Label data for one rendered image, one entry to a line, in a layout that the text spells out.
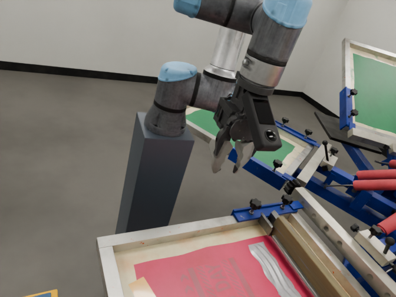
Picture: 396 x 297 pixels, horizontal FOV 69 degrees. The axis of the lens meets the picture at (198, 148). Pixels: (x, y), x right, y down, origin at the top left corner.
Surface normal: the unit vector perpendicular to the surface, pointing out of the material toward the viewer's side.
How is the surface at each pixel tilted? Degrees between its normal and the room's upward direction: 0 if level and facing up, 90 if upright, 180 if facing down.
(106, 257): 0
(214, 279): 0
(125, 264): 0
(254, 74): 90
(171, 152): 90
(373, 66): 32
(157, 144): 90
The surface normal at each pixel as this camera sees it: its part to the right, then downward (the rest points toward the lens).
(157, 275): 0.26, -0.81
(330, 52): -0.88, 0.02
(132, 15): 0.40, 0.59
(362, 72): 0.18, -0.41
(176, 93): 0.03, 0.58
